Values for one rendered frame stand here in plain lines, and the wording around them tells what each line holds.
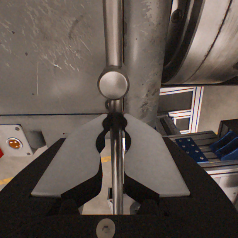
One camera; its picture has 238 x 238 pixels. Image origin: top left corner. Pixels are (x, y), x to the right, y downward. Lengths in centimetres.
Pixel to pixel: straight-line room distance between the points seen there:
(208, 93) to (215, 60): 153
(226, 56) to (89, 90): 23
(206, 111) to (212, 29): 168
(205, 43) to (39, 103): 28
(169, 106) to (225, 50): 119
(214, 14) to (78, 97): 22
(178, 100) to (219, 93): 57
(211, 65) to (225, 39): 5
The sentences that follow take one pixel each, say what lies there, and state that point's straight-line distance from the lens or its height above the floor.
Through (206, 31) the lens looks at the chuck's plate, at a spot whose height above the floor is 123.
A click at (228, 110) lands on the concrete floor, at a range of 205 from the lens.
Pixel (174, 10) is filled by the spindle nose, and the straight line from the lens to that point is 29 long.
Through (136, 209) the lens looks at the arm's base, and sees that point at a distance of 59.
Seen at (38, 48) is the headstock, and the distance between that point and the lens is 23.
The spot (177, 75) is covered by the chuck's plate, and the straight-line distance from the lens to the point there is 30.
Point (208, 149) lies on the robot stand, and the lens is 80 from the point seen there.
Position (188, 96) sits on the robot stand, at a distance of 147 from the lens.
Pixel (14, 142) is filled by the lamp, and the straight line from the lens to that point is 33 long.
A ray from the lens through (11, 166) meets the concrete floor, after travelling 276.
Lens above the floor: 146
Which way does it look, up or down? 61 degrees down
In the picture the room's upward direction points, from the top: 179 degrees counter-clockwise
